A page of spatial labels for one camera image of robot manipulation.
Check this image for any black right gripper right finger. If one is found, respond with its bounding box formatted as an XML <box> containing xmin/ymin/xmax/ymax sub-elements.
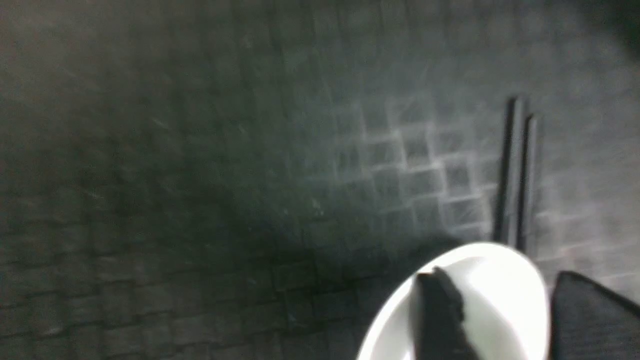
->
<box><xmin>550</xmin><ymin>271</ymin><xmax>640</xmax><ymax>360</ymax></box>

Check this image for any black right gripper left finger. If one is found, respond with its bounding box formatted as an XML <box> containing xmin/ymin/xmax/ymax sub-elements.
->
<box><xmin>414</xmin><ymin>267</ymin><xmax>478</xmax><ymax>360</ymax></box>

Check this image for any white ceramic soup spoon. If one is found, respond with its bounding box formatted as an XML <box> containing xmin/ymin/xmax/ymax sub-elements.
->
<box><xmin>357</xmin><ymin>243</ymin><xmax>551</xmax><ymax>360</ymax></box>

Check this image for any black chopstick with gold band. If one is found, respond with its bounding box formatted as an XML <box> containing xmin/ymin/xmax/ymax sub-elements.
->
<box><xmin>493</xmin><ymin>96</ymin><xmax>527</xmax><ymax>249</ymax></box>

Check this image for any black plastic serving tray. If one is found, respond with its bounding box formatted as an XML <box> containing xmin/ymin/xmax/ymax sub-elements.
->
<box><xmin>1</xmin><ymin>0</ymin><xmax>639</xmax><ymax>360</ymax></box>

